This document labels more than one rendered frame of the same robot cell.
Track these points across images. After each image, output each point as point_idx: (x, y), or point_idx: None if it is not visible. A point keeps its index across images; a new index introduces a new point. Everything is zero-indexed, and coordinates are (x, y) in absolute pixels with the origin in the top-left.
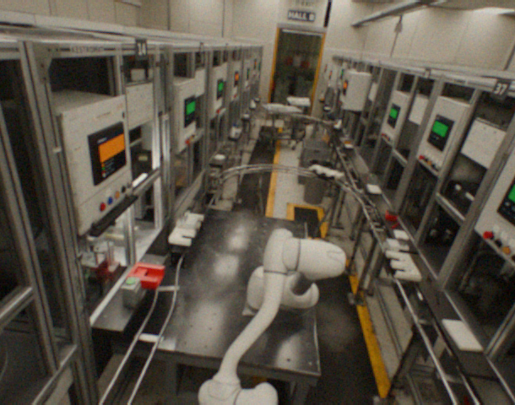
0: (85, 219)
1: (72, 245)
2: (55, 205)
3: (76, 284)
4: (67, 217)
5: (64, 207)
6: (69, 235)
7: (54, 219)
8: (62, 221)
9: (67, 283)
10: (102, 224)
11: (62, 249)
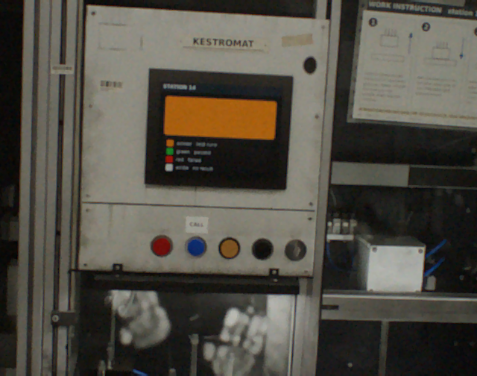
0: (98, 242)
1: (51, 277)
2: (28, 168)
3: (42, 371)
4: (55, 210)
5: (51, 185)
6: (50, 251)
7: (20, 195)
8: (37, 210)
9: (19, 348)
10: (132, 277)
11: (22, 265)
